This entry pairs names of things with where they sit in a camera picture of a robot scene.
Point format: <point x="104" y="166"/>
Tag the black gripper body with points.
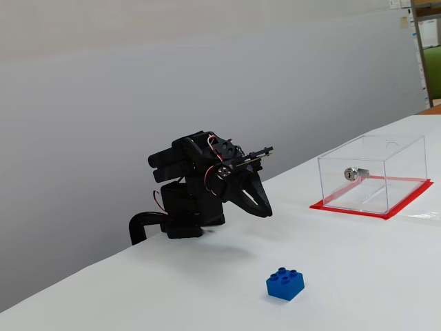
<point x="231" y="184"/>

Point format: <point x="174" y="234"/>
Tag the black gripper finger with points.
<point x="260" y="193"/>
<point x="246" y="207"/>

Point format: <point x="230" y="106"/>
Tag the blue lego brick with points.
<point x="284" y="286"/>

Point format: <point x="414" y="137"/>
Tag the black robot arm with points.
<point x="193" y="207"/>

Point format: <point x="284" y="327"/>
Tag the transparent plastic box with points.
<point x="396" y="165"/>

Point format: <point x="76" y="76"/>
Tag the white box on shelf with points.
<point x="429" y="32"/>

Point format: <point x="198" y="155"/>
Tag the red tape rectangle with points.
<point x="348" y="209"/>

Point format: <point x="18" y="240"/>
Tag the silver cylinder lock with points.
<point x="355" y="173"/>

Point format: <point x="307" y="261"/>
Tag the black table clamp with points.
<point x="136" y="227"/>

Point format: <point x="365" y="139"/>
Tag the wooden table surface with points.
<point x="431" y="109"/>

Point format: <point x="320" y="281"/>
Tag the green panel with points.
<point x="435" y="69"/>

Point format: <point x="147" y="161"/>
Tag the beige sticky note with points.
<point x="403" y="22"/>

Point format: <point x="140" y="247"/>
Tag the white paper sheet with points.
<point x="395" y="3"/>

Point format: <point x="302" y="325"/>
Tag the wrist camera board with mount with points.
<point x="256" y="156"/>

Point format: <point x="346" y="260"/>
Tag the shelf frame post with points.
<point x="423" y="69"/>

